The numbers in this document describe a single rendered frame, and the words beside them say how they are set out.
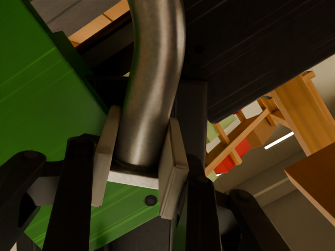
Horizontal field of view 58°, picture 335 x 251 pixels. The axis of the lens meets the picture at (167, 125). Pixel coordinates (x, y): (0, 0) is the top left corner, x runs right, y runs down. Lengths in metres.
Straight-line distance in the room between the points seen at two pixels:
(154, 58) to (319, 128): 0.91
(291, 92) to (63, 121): 0.86
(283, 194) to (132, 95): 7.71
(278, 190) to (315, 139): 6.77
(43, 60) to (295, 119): 0.89
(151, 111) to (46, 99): 0.08
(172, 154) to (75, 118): 0.09
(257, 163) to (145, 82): 9.53
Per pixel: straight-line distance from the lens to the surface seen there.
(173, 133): 0.17
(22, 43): 0.22
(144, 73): 0.17
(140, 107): 0.17
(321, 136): 1.06
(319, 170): 0.74
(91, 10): 0.86
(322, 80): 9.84
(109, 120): 0.17
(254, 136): 4.19
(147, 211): 0.25
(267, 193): 7.77
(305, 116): 1.03
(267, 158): 9.71
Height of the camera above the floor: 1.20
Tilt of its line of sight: 4 degrees up
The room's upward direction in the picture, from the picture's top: 148 degrees clockwise
